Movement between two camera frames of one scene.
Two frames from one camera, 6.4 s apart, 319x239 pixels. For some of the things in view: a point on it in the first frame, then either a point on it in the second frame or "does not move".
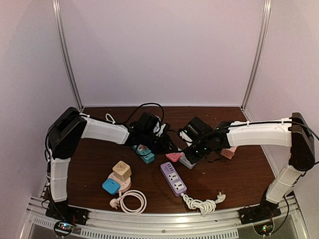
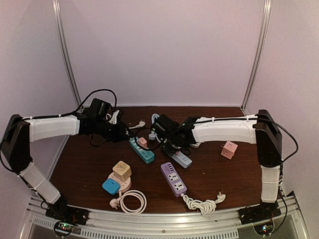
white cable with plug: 206,206 does not move
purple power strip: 173,179 does not move
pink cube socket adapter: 229,153 does not move
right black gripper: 191,158 to 168,151
